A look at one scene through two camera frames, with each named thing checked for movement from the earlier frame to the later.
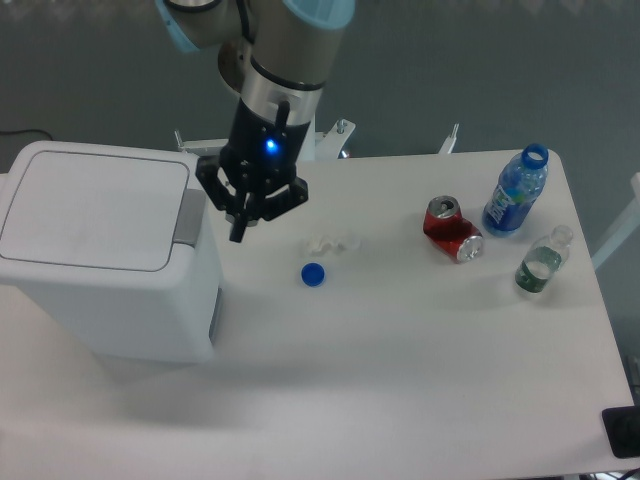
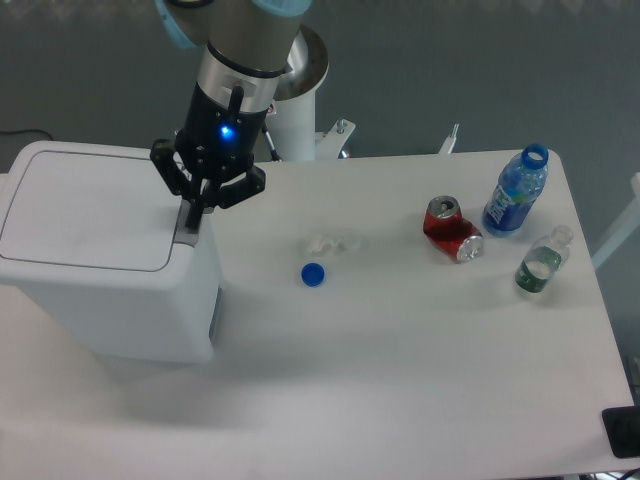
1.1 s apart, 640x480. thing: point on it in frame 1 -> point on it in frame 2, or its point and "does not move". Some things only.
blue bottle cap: (313, 274) does not move
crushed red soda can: (448, 230) does not move
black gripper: (260, 155) -> (218, 143)
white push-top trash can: (120, 242) does not move
